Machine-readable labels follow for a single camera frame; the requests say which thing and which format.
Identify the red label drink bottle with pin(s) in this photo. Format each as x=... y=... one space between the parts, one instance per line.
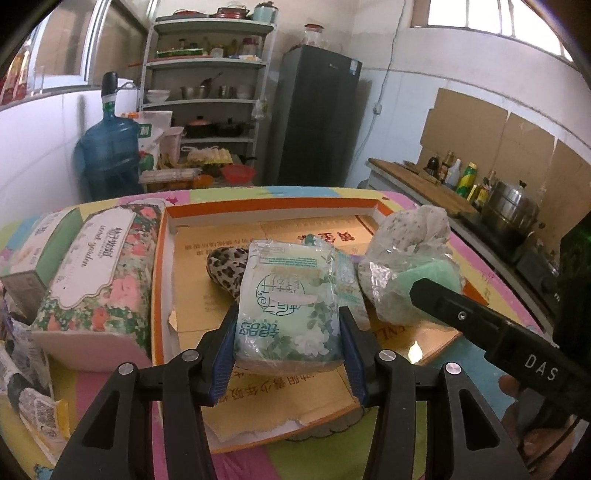
x=7 y=85
x=21 y=74

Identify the purple white packet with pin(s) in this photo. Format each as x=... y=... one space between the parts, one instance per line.
x=21 y=350

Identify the green tray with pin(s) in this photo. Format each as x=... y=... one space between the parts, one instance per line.
x=182 y=52

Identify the white floral scrunchie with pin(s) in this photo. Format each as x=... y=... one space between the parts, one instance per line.
x=406 y=230

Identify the floral tissue pack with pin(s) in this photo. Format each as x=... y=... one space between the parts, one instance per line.
x=101 y=286

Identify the wooden cutting board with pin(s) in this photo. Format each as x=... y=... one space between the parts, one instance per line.
x=406 y=180

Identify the orange cardboard box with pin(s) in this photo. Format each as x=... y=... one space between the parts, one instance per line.
x=198 y=267

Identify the large glass jar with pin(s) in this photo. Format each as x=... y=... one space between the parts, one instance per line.
x=314 y=37

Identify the egg tray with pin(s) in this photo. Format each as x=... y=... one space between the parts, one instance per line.
x=217 y=157

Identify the steel basin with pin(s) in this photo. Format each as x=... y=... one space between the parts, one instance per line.
x=195 y=92

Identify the teal enamel pot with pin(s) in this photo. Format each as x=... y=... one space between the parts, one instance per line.
x=264 y=14

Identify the hanging plastic bag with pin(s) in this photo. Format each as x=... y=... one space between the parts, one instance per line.
x=259 y=110

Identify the black wok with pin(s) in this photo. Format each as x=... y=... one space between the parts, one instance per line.
x=231 y=128

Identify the dark sauce bottle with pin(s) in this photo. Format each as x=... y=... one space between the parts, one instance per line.
x=432 y=166

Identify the red flat plate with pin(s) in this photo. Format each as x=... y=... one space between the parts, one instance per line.
x=184 y=16

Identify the red plastic basket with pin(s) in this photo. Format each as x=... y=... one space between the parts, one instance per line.
x=238 y=173

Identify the grey kitchen counter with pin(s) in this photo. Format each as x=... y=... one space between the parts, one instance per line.
x=443 y=212

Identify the flat striped carton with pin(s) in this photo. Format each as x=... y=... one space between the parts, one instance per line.
x=171 y=177

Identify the person's right hand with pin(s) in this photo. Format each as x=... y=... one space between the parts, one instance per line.
x=510 y=385

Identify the grey metal shelf rack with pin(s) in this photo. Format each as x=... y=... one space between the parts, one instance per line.
x=203 y=64

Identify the green white tissue box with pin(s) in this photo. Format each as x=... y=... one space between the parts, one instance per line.
x=41 y=258

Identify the green sponge packet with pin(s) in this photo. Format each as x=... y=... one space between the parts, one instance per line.
x=434 y=277

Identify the aluminium window frame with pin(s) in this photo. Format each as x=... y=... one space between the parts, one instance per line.
x=94 y=41

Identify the brown sauce bottle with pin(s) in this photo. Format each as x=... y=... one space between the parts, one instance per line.
x=445 y=164

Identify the green yellow bottle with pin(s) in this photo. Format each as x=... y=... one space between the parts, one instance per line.
x=466 y=180

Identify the red lid jar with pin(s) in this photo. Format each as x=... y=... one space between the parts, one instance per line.
x=249 y=47

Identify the leopard print scrunchie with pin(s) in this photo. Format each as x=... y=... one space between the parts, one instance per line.
x=226 y=272

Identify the white sack green label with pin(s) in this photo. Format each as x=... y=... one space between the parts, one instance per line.
x=150 y=129

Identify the black white water pump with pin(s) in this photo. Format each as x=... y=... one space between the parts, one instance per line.
x=110 y=83

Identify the dark grey fridge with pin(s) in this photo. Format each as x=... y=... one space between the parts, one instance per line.
x=314 y=115

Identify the white plastic bottle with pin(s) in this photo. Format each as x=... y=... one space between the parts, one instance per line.
x=453 y=175

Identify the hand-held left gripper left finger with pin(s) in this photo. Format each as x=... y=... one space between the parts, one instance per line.
x=224 y=364

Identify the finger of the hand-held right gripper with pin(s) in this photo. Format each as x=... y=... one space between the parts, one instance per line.
x=443 y=307

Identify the red lidded pan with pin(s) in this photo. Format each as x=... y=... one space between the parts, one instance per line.
x=231 y=12

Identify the brown cardboard wall lining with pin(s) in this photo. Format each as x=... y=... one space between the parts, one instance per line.
x=461 y=124

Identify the red lid cooking pot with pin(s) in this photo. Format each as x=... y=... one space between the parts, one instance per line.
x=199 y=128

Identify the white bowl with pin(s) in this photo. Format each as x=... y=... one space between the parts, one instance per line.
x=158 y=96

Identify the bread snack packet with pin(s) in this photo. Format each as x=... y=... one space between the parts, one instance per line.
x=41 y=415

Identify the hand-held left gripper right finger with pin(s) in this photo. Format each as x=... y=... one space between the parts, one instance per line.
x=353 y=364

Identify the black induction cooker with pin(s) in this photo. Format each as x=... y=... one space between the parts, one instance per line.
x=498 y=247

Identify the white plastic bucket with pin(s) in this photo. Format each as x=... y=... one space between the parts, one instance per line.
x=171 y=143

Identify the high wall window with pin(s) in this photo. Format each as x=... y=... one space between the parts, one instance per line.
x=485 y=14

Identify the blue water jug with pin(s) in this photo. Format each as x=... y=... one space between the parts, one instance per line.
x=108 y=152

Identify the steel steamer pot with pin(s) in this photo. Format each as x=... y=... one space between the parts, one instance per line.
x=510 y=212

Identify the steel cup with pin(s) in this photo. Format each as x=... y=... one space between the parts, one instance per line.
x=225 y=91

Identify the green tissue packet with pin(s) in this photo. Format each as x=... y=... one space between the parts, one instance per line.
x=286 y=304

